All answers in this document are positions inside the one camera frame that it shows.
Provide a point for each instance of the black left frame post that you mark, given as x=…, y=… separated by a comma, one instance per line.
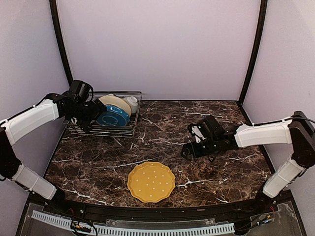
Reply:
x=59, y=39

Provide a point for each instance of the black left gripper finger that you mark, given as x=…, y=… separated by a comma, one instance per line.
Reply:
x=98, y=109
x=85, y=126

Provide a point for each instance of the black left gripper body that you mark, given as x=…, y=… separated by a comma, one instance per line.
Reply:
x=83, y=112

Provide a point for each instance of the cream ceramic plate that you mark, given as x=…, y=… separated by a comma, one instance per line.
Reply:
x=116, y=101

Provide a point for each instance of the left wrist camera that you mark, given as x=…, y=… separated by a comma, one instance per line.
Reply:
x=79, y=91

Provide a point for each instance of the yellow polka dot plate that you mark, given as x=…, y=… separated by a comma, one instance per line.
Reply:
x=151, y=182

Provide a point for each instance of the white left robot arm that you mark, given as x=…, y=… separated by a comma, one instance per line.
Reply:
x=18, y=127

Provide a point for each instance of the black right frame post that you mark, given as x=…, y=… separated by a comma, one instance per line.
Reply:
x=255, y=50

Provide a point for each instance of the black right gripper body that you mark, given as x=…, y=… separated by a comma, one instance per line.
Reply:
x=210, y=146

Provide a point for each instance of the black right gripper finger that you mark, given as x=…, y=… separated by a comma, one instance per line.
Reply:
x=188, y=147
x=187, y=154

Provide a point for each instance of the chrome wire dish rack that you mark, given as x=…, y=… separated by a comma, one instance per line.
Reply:
x=117, y=131

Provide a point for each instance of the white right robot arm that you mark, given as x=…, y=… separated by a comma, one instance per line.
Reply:
x=295, y=135

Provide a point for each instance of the pale green striped bowl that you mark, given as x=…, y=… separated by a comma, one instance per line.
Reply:
x=132, y=102

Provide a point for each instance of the white slotted cable duct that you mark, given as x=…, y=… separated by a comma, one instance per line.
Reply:
x=96, y=229

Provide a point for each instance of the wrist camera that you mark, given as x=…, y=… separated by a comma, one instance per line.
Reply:
x=79, y=91
x=206, y=128

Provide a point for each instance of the black front rail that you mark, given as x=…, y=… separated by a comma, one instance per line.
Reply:
x=281, y=218

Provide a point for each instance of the blue polka dot plate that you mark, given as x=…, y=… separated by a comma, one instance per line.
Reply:
x=113, y=116

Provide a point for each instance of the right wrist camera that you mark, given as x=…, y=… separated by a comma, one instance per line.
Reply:
x=206, y=128

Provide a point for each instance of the black frame post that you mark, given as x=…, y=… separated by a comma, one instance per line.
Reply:
x=255, y=50
x=59, y=39

